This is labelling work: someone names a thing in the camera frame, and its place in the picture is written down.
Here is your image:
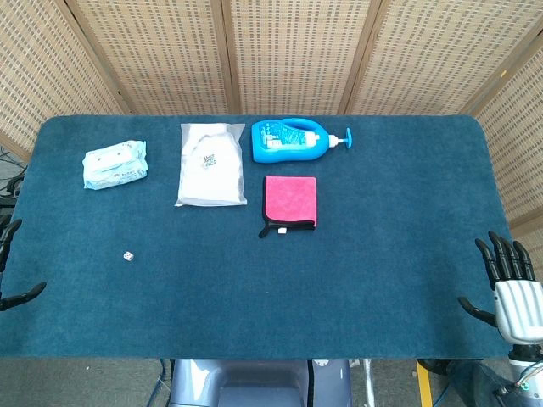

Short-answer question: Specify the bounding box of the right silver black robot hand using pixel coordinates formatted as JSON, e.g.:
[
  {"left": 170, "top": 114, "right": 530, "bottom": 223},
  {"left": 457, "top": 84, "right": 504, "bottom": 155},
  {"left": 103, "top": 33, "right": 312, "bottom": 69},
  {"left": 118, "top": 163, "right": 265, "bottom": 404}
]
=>
[{"left": 456, "top": 230, "right": 543, "bottom": 343}]

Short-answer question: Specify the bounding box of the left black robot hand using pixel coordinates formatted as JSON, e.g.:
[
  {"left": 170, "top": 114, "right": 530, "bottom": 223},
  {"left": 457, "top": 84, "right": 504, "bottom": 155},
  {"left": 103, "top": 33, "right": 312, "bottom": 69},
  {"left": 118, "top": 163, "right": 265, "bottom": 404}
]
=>
[{"left": 0, "top": 218, "right": 48, "bottom": 313}]

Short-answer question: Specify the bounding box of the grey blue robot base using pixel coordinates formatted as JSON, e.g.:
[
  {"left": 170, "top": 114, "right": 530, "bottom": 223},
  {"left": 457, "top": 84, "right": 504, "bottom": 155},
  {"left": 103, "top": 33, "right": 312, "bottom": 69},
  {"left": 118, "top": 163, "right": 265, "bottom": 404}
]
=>
[{"left": 168, "top": 358, "right": 353, "bottom": 407}]

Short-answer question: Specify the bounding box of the yellow floor tape strip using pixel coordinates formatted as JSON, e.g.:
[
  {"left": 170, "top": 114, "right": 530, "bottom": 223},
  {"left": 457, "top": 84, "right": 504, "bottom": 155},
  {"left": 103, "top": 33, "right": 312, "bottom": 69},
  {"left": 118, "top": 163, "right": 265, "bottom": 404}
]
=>
[{"left": 415, "top": 360, "right": 434, "bottom": 407}]

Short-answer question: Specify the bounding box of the light blue wet wipes pack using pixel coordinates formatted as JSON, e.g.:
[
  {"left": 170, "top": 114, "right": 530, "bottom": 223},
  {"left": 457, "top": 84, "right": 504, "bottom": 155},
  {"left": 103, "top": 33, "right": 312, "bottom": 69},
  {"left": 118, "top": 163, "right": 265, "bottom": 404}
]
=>
[{"left": 81, "top": 140, "right": 149, "bottom": 191}]

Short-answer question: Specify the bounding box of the white clear plastic bag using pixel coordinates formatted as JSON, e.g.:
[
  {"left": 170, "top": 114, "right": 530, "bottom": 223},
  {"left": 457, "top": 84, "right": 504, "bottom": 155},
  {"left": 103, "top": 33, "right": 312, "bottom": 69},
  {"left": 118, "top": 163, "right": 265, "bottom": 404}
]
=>
[{"left": 174, "top": 122, "right": 248, "bottom": 208}]

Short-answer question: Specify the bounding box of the pink cloth with black trim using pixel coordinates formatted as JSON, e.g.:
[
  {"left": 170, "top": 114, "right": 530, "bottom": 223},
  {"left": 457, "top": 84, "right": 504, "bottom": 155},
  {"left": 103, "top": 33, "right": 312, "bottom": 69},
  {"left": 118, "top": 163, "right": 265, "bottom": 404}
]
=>
[{"left": 258, "top": 175, "right": 317, "bottom": 239}]

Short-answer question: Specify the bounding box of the dark teal table mat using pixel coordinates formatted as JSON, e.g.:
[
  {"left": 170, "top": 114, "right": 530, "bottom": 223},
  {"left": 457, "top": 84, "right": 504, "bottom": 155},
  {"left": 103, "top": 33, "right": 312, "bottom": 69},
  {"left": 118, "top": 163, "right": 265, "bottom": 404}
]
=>
[{"left": 0, "top": 114, "right": 512, "bottom": 361}]

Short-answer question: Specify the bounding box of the blue pump bottle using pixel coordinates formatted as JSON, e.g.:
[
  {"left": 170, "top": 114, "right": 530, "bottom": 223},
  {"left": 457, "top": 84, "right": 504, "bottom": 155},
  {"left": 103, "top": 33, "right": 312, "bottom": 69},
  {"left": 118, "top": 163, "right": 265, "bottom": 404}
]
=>
[{"left": 250, "top": 118, "right": 354, "bottom": 164}]

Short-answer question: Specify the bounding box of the woven bamboo folding screen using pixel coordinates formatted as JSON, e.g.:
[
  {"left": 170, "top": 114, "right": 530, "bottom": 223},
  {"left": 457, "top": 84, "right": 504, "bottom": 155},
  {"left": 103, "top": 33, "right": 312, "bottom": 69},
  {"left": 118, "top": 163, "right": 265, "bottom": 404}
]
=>
[{"left": 0, "top": 0, "right": 543, "bottom": 281}]

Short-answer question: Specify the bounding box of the black cables bundle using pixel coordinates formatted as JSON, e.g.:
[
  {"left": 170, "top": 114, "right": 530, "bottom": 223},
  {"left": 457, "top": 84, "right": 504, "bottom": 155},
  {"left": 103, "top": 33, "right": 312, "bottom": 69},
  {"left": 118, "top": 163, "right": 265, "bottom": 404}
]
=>
[{"left": 0, "top": 146, "right": 27, "bottom": 200}]

